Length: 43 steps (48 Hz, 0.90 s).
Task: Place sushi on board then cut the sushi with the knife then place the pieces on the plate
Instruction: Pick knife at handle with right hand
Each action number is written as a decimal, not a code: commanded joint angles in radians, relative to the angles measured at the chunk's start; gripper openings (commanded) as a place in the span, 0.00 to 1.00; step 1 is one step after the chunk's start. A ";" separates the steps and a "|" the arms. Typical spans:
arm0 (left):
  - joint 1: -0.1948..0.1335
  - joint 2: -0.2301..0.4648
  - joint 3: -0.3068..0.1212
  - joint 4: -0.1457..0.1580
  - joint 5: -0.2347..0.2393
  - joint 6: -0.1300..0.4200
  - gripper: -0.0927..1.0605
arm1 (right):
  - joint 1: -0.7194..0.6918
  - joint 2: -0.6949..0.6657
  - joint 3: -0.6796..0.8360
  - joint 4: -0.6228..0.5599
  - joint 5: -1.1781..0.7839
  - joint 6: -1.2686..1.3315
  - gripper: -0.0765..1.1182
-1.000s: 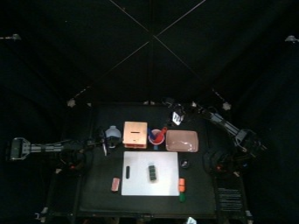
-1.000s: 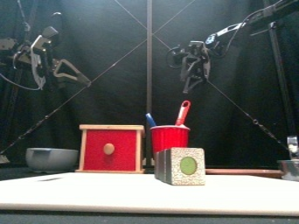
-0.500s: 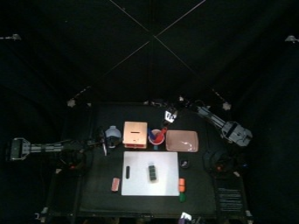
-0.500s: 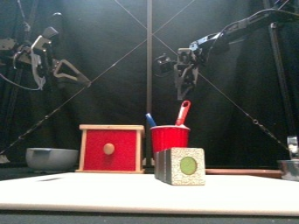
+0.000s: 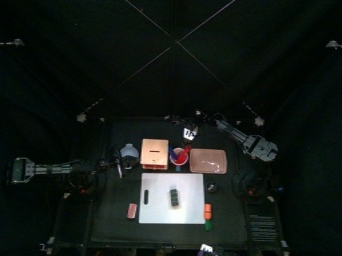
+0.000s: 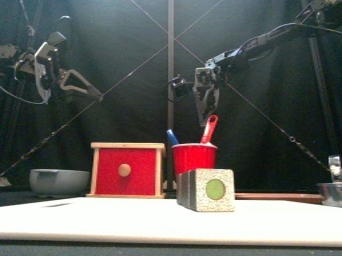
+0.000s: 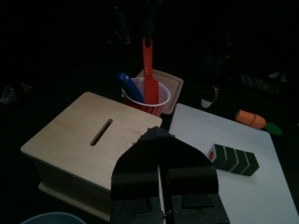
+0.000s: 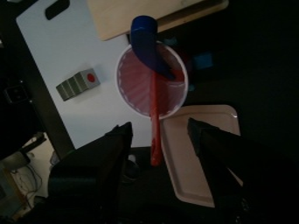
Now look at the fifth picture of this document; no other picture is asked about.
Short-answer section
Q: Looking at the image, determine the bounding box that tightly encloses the red toy knife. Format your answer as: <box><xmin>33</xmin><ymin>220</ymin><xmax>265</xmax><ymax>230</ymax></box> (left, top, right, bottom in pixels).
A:
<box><xmin>177</xmin><ymin>143</ymin><xmax>193</xmax><ymax>164</ymax></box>

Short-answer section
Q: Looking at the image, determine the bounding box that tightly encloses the pink square plate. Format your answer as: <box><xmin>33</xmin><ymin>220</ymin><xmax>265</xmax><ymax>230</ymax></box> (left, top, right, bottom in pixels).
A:
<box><xmin>189</xmin><ymin>148</ymin><xmax>229</xmax><ymax>175</ymax></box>

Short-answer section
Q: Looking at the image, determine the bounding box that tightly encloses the dark green sushi roll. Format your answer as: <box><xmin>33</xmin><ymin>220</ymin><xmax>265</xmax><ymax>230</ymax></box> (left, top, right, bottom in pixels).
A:
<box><xmin>169</xmin><ymin>188</ymin><xmax>182</xmax><ymax>208</ymax></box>

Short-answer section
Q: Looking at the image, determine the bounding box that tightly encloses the white cutting board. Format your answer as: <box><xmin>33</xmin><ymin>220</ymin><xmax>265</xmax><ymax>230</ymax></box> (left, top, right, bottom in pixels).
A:
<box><xmin>138</xmin><ymin>172</ymin><xmax>208</xmax><ymax>225</ymax></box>

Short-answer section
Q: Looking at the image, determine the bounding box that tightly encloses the light wooden box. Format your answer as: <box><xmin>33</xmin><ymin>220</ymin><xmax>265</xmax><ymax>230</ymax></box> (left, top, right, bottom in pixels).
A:
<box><xmin>140</xmin><ymin>138</ymin><xmax>172</xmax><ymax>171</ymax></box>

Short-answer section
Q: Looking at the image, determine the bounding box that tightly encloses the blue toy utensil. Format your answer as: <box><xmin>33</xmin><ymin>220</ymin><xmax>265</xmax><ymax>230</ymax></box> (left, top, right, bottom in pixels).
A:
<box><xmin>169</xmin><ymin>146</ymin><xmax>184</xmax><ymax>172</ymax></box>

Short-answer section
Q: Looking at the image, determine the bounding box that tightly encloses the red cup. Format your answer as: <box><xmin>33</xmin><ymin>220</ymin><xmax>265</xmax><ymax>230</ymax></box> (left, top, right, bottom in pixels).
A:
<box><xmin>170</xmin><ymin>147</ymin><xmax>192</xmax><ymax>166</ymax></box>

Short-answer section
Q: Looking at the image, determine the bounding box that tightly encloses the small pink block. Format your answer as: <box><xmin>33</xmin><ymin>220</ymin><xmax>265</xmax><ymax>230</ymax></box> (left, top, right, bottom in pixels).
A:
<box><xmin>128</xmin><ymin>202</ymin><xmax>140</xmax><ymax>220</ymax></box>

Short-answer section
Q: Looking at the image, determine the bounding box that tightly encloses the orange toy carrot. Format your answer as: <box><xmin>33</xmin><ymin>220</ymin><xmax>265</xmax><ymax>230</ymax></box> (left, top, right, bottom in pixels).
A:
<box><xmin>204</xmin><ymin>203</ymin><xmax>214</xmax><ymax>232</ymax></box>

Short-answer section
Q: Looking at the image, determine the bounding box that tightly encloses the white purple object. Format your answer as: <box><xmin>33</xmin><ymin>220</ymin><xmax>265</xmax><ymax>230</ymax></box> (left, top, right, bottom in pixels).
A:
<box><xmin>198</xmin><ymin>243</ymin><xmax>217</xmax><ymax>256</ymax></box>

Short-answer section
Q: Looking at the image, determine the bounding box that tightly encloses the white text sticker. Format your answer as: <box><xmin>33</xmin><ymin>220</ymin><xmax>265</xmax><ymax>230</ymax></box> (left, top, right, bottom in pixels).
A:
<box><xmin>248</xmin><ymin>213</ymin><xmax>280</xmax><ymax>242</ymax></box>

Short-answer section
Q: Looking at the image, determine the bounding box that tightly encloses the white table corner bracket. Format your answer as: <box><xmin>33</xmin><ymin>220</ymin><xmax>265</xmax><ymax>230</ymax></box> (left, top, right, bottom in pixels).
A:
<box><xmin>39</xmin><ymin>236</ymin><xmax>58</xmax><ymax>255</ymax></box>

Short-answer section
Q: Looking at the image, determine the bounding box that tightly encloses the grey frame clamp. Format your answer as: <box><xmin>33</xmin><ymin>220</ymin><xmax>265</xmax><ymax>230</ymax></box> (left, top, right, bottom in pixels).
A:
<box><xmin>325</xmin><ymin>39</ymin><xmax>342</xmax><ymax>50</ymax></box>
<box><xmin>0</xmin><ymin>38</ymin><xmax>26</xmax><ymax>47</ymax></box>

